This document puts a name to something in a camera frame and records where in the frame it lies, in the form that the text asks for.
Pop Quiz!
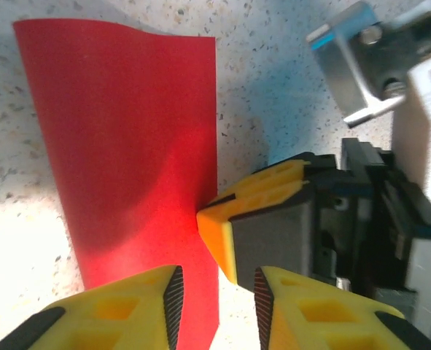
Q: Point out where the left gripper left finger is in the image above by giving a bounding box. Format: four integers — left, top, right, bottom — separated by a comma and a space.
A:
0, 265, 185, 350

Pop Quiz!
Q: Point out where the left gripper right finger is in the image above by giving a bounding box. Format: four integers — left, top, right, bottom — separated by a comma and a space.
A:
254, 265, 431, 350

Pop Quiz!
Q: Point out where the red square paper sheet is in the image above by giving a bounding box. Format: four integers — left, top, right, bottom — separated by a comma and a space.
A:
12, 17, 222, 350

